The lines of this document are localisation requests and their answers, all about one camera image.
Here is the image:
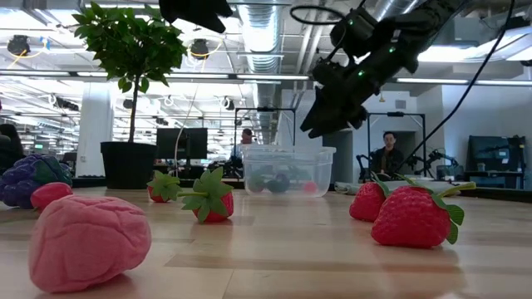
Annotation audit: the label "black metal rig frame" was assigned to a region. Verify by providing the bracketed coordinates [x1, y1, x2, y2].
[367, 110, 427, 179]
[233, 106, 298, 147]

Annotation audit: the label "green potted tree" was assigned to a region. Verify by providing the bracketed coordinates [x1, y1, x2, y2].
[71, 1, 189, 145]

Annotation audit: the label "long black cable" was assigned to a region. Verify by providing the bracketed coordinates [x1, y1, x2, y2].
[397, 0, 517, 172]

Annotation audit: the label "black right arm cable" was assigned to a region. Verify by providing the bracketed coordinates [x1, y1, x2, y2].
[288, 4, 347, 27]

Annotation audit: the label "clear plastic tupperware container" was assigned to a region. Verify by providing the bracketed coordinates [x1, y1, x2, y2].
[239, 144, 337, 199]

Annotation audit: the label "black ceiling speaker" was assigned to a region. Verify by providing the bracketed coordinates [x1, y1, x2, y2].
[7, 34, 32, 57]
[190, 37, 211, 61]

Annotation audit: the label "folded grey cloth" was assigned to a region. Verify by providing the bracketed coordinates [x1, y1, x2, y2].
[334, 179, 462, 197]

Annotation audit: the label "purple toy grapes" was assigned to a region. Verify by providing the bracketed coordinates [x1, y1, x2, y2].
[0, 153, 74, 209]

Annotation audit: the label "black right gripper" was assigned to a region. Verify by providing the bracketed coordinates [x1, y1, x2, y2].
[299, 57, 382, 140]

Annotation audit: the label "silver ventilation duct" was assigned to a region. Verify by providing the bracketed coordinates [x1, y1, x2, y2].
[236, 0, 288, 130]

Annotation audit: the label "red plastic strawberry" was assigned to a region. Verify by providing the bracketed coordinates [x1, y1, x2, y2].
[176, 165, 235, 224]
[146, 169, 182, 204]
[370, 173, 477, 249]
[248, 174, 268, 194]
[348, 172, 392, 223]

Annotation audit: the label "black computer monitor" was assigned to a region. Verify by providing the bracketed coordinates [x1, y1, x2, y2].
[155, 127, 209, 161]

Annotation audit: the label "black plant pot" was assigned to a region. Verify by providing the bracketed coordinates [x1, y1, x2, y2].
[100, 140, 160, 191]

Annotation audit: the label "red toy cherry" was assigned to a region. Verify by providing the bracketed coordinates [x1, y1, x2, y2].
[29, 181, 75, 213]

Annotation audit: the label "ceiling light strip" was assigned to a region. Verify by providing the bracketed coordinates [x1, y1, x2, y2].
[0, 70, 312, 83]
[394, 76, 532, 87]

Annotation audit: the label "black table frame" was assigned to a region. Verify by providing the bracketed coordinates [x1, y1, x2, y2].
[71, 176, 532, 204]

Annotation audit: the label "dark display screen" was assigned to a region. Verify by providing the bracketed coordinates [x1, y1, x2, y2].
[466, 134, 528, 174]

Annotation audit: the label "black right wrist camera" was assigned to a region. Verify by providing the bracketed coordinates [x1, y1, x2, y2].
[330, 7, 382, 58]

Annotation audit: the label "pink brain-shaped soft toy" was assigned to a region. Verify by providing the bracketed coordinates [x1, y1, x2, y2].
[27, 194, 153, 294]

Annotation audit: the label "person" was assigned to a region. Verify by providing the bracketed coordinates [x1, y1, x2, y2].
[230, 127, 256, 161]
[0, 123, 25, 169]
[371, 130, 406, 178]

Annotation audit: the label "purple toy eggplant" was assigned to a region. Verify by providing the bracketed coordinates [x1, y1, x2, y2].
[265, 173, 293, 195]

